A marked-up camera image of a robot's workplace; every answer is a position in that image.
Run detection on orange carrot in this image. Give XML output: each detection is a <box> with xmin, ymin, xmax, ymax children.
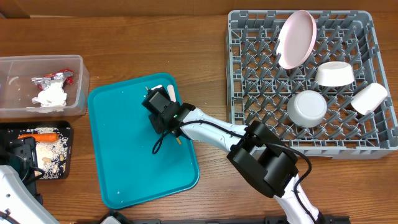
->
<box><xmin>18</xmin><ymin>133</ymin><xmax>59</xmax><ymax>142</ymax></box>

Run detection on wooden chopstick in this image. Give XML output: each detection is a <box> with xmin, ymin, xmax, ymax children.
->
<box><xmin>144</xmin><ymin>86</ymin><xmax>183</xmax><ymax>146</ymax></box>

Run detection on white plastic fork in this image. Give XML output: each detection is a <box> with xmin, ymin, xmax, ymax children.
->
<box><xmin>151</xmin><ymin>85</ymin><xmax>177</xmax><ymax>102</ymax></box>

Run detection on rice and peanut scraps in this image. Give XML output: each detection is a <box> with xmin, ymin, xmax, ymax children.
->
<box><xmin>26</xmin><ymin>128</ymin><xmax>69</xmax><ymax>179</ymax></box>

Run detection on white napkin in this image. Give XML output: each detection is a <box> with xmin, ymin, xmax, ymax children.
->
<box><xmin>32</xmin><ymin>82</ymin><xmax>67</xmax><ymax>107</ymax></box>

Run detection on foil wrapper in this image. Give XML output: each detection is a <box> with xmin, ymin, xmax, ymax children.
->
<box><xmin>31</xmin><ymin>69</ymin><xmax>75</xmax><ymax>90</ymax></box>

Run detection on red sauce packet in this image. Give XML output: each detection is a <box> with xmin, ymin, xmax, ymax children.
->
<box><xmin>44</xmin><ymin>69</ymin><xmax>75</xmax><ymax>85</ymax></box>

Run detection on grey bowl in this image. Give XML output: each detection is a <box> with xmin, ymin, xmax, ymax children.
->
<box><xmin>287</xmin><ymin>90</ymin><xmax>327</xmax><ymax>128</ymax></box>

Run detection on grey plastic dishwasher rack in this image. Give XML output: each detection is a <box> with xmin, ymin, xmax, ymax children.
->
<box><xmin>226</xmin><ymin>10</ymin><xmax>397</xmax><ymax>159</ymax></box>

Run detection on white bowl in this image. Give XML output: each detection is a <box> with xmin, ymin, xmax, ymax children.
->
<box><xmin>315</xmin><ymin>61</ymin><xmax>354</xmax><ymax>87</ymax></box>

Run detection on translucent plastic cup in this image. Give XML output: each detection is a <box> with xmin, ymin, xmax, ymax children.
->
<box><xmin>351</xmin><ymin>83</ymin><xmax>388</xmax><ymax>115</ymax></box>

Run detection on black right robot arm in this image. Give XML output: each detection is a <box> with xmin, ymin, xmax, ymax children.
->
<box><xmin>142</xmin><ymin>86</ymin><xmax>325</xmax><ymax>224</ymax></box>

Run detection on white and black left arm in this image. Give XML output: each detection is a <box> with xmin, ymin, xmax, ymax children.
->
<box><xmin>1</xmin><ymin>137</ymin><xmax>58</xmax><ymax>223</ymax></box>

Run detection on black waste tray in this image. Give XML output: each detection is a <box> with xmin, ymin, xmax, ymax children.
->
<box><xmin>1</xmin><ymin>121</ymin><xmax>73</xmax><ymax>180</ymax></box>

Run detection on teal plastic tray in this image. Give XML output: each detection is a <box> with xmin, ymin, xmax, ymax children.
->
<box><xmin>88</xmin><ymin>73</ymin><xmax>200</xmax><ymax>209</ymax></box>

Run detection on clear plastic bin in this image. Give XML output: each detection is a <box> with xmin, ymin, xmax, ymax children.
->
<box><xmin>1</xmin><ymin>55</ymin><xmax>90</xmax><ymax>118</ymax></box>

